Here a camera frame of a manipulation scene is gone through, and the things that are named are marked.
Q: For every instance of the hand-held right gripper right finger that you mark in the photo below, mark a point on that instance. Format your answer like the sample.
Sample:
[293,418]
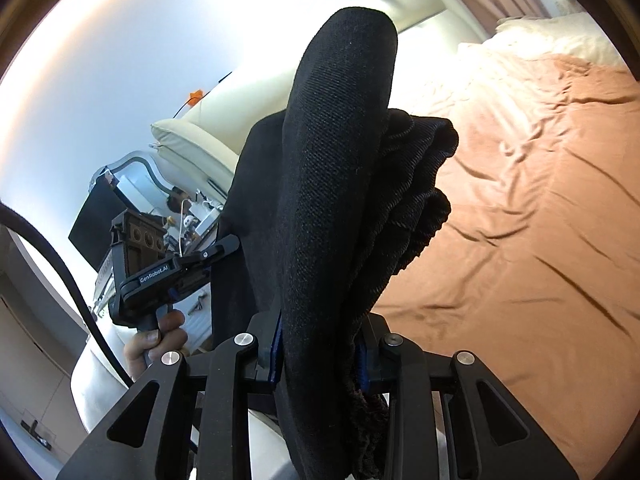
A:
[380,365]

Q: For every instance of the person's left hand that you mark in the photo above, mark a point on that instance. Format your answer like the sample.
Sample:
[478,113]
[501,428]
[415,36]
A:
[145,347]

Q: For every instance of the black panel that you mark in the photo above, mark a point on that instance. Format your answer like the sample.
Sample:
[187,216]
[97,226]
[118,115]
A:
[92,225]

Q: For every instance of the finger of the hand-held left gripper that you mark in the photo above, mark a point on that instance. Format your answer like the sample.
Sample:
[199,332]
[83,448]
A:
[215,252]

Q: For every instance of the orange clip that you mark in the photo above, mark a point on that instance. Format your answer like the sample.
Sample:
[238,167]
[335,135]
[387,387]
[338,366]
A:
[196,96]

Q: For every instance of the cream padded headboard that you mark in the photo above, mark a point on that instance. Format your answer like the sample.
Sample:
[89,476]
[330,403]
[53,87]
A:
[210,125]

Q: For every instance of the black pants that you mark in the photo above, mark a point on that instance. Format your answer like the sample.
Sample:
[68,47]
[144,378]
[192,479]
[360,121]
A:
[325,185]

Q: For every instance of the brown blanket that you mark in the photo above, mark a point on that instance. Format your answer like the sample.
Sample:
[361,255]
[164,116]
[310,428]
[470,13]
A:
[525,210]

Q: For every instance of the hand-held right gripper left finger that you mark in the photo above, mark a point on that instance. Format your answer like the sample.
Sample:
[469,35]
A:
[265,355]

